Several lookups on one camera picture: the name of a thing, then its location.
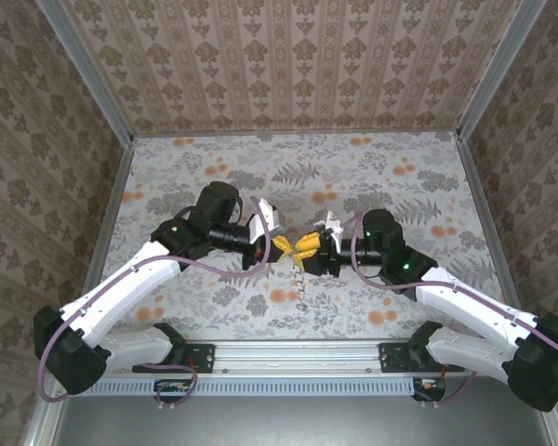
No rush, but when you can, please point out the aluminium frame side rail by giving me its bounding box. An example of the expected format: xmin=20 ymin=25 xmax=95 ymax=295
xmin=20 ymin=138 xmax=136 ymax=446
xmin=456 ymin=137 xmax=558 ymax=446

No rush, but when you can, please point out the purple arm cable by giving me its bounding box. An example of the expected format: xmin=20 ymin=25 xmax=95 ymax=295
xmin=339 ymin=213 xmax=558 ymax=410
xmin=36 ymin=195 xmax=273 ymax=413

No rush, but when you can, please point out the aluminium frame post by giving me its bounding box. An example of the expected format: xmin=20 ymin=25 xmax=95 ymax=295
xmin=34 ymin=0 xmax=136 ymax=146
xmin=456 ymin=0 xmax=549 ymax=143

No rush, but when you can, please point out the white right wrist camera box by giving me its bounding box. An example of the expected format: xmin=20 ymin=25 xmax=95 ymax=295
xmin=312 ymin=209 xmax=346 ymax=243

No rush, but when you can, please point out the floral printed tablecloth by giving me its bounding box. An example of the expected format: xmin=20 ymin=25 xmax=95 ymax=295
xmin=100 ymin=131 xmax=515 ymax=340

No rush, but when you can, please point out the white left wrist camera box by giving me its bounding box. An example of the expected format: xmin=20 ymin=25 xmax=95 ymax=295
xmin=248 ymin=197 xmax=286 ymax=246

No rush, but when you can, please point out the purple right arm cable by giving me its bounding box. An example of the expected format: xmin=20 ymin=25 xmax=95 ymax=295
xmin=339 ymin=213 xmax=558 ymax=410

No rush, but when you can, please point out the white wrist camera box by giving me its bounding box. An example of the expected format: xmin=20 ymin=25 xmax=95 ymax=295
xmin=312 ymin=209 xmax=346 ymax=243
xmin=248 ymin=197 xmax=286 ymax=246

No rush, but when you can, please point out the black controller box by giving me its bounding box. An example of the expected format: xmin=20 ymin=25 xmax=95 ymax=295
xmin=153 ymin=378 xmax=191 ymax=403
xmin=412 ymin=376 xmax=447 ymax=403

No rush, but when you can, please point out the grey slotted cable duct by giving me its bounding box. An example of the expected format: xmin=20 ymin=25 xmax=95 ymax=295
xmin=66 ymin=376 xmax=416 ymax=399

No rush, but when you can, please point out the thin metal chain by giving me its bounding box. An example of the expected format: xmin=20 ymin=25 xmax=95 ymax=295
xmin=290 ymin=259 xmax=309 ymax=313

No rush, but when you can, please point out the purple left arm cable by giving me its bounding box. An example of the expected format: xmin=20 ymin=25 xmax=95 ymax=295
xmin=36 ymin=195 xmax=273 ymax=413

